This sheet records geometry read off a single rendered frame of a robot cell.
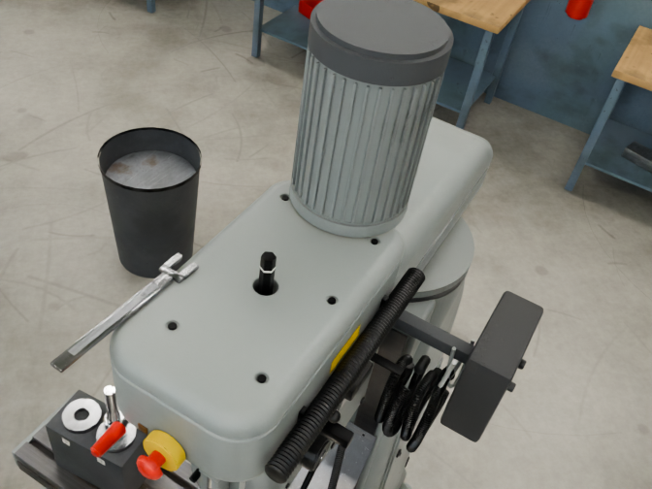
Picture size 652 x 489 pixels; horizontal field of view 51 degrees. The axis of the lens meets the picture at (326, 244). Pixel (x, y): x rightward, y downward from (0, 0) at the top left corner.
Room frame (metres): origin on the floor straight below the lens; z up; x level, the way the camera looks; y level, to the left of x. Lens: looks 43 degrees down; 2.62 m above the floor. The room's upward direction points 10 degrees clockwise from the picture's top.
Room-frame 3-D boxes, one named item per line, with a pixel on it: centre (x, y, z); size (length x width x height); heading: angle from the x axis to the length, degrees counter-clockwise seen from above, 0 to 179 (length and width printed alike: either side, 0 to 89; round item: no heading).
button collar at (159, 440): (0.45, 0.17, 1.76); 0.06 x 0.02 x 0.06; 67
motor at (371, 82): (0.90, -0.02, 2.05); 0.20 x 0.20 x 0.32
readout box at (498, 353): (0.81, -0.35, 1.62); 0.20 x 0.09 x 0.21; 157
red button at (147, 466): (0.43, 0.18, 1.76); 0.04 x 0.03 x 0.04; 67
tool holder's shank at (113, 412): (0.80, 0.41, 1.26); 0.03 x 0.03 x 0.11
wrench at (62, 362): (0.57, 0.25, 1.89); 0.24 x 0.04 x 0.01; 154
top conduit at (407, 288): (0.64, -0.07, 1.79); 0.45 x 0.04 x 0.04; 157
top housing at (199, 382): (0.68, 0.07, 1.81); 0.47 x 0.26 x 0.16; 157
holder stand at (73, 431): (0.82, 0.46, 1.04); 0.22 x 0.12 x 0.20; 72
